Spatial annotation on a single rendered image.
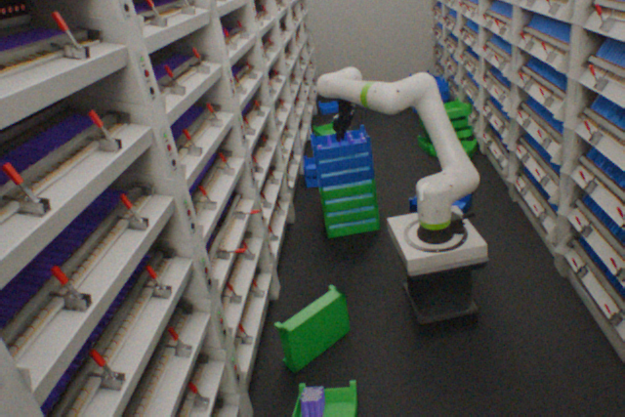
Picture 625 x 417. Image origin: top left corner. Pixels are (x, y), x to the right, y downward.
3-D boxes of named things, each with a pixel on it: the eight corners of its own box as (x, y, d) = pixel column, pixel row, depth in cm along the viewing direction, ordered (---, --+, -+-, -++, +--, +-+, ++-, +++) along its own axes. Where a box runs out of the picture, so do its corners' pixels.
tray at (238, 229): (253, 209, 205) (255, 189, 201) (217, 303, 150) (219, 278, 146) (207, 201, 205) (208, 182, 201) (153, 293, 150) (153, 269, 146)
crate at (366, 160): (366, 150, 269) (365, 138, 266) (373, 164, 251) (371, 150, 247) (313, 159, 269) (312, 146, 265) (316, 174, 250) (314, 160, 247)
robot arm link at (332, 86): (383, 104, 202) (380, 78, 197) (361, 111, 197) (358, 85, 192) (333, 92, 230) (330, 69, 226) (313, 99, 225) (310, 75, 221)
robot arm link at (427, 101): (491, 185, 191) (436, 63, 192) (463, 200, 184) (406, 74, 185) (469, 190, 203) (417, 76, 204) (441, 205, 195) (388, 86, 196)
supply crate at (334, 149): (365, 138, 266) (363, 124, 262) (371, 150, 247) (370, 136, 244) (312, 146, 265) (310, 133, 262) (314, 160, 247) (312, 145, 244)
